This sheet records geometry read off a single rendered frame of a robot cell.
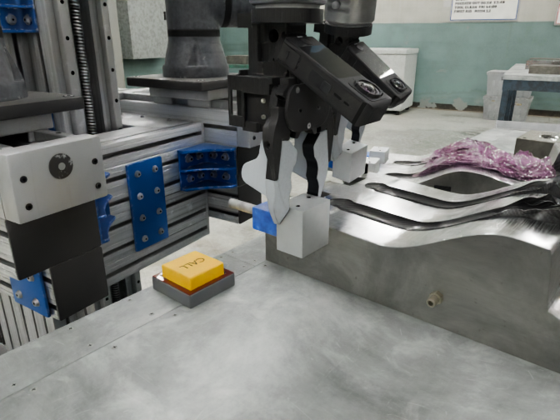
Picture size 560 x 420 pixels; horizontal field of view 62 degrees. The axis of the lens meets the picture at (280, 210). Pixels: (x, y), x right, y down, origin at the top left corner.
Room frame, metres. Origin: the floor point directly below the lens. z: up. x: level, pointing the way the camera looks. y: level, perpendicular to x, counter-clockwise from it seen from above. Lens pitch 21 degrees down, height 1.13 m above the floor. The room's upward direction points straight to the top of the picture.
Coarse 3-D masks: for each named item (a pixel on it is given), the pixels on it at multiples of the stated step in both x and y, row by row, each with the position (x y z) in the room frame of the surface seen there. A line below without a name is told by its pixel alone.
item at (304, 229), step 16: (240, 208) 0.53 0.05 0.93; (256, 208) 0.49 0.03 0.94; (304, 208) 0.45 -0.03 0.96; (320, 208) 0.47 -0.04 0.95; (256, 224) 0.49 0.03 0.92; (272, 224) 0.48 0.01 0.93; (288, 224) 0.46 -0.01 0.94; (304, 224) 0.45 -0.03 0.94; (320, 224) 0.47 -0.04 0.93; (288, 240) 0.46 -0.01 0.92; (304, 240) 0.45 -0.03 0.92; (320, 240) 0.47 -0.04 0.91; (304, 256) 0.45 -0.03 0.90
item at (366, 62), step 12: (348, 48) 0.72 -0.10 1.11; (360, 48) 0.73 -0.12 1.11; (348, 60) 0.72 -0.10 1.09; (360, 60) 0.71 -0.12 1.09; (372, 60) 0.72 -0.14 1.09; (360, 72) 0.71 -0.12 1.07; (372, 72) 0.70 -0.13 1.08; (384, 72) 0.71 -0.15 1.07; (384, 84) 0.69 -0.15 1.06; (396, 84) 0.69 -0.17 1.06; (396, 96) 0.68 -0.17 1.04; (408, 96) 0.70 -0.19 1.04
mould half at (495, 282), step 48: (336, 192) 0.71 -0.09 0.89; (432, 192) 0.72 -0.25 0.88; (336, 240) 0.57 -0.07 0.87; (384, 240) 0.54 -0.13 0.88; (432, 240) 0.49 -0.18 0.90; (480, 240) 0.45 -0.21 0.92; (528, 240) 0.42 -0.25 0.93; (384, 288) 0.52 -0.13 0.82; (432, 288) 0.48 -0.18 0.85; (480, 288) 0.44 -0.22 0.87; (528, 288) 0.42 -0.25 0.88; (480, 336) 0.44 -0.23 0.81; (528, 336) 0.41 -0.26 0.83
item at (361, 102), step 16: (288, 48) 0.46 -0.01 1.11; (304, 48) 0.46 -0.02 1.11; (320, 48) 0.48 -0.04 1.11; (288, 64) 0.46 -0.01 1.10; (304, 64) 0.45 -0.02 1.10; (320, 64) 0.44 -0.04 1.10; (336, 64) 0.46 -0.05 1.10; (304, 80) 0.45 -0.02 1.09; (320, 80) 0.44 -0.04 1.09; (336, 80) 0.43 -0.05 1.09; (352, 80) 0.44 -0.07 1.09; (368, 80) 0.44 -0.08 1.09; (320, 96) 0.44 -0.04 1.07; (336, 96) 0.43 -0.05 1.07; (352, 96) 0.41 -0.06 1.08; (368, 96) 0.42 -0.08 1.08; (384, 96) 0.43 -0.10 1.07; (352, 112) 0.41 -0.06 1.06; (368, 112) 0.41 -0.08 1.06; (384, 112) 0.43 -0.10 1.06
